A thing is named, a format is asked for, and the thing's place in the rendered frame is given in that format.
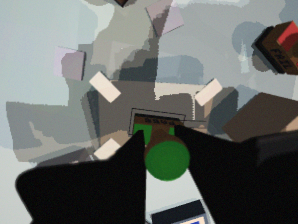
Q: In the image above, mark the brown wooden stamp with blue top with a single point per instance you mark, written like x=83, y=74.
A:
x=121, y=2

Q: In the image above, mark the blue stamp pad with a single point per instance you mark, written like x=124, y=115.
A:
x=190, y=213

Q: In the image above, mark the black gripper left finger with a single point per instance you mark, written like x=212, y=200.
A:
x=118, y=181

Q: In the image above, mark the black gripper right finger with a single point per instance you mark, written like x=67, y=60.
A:
x=228, y=174

